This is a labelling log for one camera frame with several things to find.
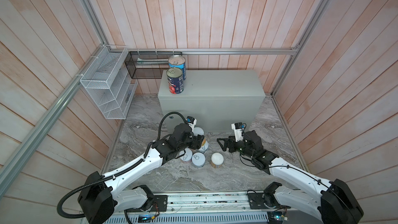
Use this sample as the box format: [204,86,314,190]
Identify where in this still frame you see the pull-tab can rear middle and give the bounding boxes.
[199,142,209,153]

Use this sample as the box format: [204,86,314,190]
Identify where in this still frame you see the grey metal cabinet box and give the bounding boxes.
[158,70,265,132]

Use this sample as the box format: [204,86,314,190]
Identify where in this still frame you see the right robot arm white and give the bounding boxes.
[217,131,364,224]

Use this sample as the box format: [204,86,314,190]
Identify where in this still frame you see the pull-tab can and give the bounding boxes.
[191,152,206,168]
[199,142,209,153]
[179,148,193,163]

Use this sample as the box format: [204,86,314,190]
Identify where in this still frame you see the white wire mesh shelf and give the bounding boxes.
[80,45,137,120]

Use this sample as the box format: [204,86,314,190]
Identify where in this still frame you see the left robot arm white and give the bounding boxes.
[78,123,205,224]

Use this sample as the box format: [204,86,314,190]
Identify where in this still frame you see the black mesh basket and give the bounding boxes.
[124,51,182,79]

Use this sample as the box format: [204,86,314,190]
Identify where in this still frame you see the pull-tab can front left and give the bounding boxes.
[179,148,193,163]

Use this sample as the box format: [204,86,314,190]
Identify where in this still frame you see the aluminium frame rail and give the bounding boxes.
[1,0,322,193]

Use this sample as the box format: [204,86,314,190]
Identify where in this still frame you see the blue soup can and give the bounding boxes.
[168,55,186,80]

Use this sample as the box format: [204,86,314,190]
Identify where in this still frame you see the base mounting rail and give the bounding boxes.
[124,191,312,224]

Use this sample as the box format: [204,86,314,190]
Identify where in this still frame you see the dark tomato can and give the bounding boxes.
[166,67,184,94]

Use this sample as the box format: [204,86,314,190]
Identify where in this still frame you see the orange can white lid front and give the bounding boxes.
[210,152,224,168]

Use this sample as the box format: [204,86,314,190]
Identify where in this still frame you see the orange can white lid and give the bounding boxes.
[193,127,207,145]
[210,152,224,168]

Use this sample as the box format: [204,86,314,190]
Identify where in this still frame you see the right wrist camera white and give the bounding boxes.
[231,122,246,142]

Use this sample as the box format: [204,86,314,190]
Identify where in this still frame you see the pull-tab can front middle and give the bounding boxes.
[191,152,206,168]

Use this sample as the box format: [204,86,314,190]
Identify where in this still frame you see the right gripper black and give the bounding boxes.
[217,134,254,159]

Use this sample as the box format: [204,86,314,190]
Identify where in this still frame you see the black corrugated cable hose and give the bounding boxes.
[56,111,187,219]

